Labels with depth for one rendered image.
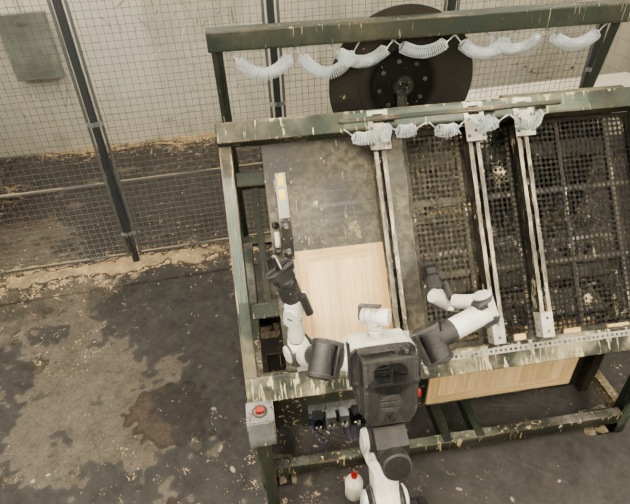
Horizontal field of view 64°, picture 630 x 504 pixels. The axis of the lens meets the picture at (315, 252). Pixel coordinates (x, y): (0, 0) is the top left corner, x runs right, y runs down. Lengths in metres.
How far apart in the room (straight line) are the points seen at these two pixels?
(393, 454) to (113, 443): 2.05
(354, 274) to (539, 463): 1.65
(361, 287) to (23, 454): 2.36
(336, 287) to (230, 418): 1.37
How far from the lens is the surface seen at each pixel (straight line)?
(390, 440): 2.06
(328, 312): 2.47
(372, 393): 1.89
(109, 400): 3.80
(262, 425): 2.30
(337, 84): 2.85
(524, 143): 2.79
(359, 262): 2.49
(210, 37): 2.67
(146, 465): 3.43
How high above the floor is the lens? 2.80
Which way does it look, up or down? 37 degrees down
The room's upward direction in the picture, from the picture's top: 2 degrees counter-clockwise
